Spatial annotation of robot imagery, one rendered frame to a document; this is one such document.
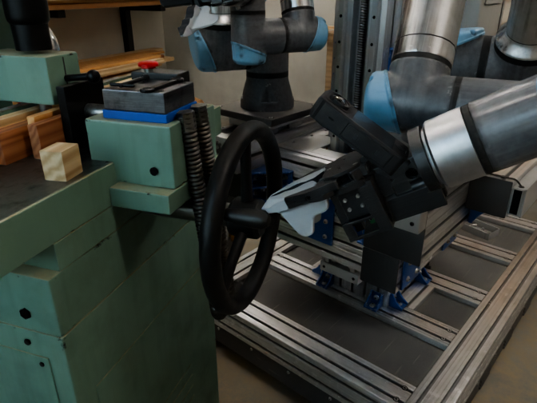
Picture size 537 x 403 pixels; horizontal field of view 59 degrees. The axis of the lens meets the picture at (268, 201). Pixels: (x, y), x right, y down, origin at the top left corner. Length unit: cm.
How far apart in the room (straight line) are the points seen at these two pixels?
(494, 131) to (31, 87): 63
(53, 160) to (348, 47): 82
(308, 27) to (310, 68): 297
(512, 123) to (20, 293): 60
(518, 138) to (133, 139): 46
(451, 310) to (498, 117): 117
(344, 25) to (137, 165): 73
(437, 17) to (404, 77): 8
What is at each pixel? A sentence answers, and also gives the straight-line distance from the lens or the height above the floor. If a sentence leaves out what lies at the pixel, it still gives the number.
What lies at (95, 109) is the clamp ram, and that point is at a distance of 77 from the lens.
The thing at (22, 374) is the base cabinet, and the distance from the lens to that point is 79.
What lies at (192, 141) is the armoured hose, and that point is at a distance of 66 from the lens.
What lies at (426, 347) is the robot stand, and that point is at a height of 21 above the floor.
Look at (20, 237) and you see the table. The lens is 59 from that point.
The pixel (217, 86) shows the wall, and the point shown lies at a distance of 451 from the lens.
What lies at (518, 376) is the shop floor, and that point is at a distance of 178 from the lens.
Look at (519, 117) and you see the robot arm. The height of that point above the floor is 102.
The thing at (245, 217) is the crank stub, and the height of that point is 87.
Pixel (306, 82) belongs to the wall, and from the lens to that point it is 410.
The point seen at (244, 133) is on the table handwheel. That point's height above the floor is 95.
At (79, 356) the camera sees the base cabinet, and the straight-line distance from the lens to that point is 73.
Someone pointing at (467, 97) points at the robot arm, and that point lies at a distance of 59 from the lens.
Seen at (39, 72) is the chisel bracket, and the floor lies 101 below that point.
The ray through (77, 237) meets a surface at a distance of 66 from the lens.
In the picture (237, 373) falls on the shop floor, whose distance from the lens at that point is 160.
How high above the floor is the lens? 113
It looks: 25 degrees down
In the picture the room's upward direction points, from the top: straight up
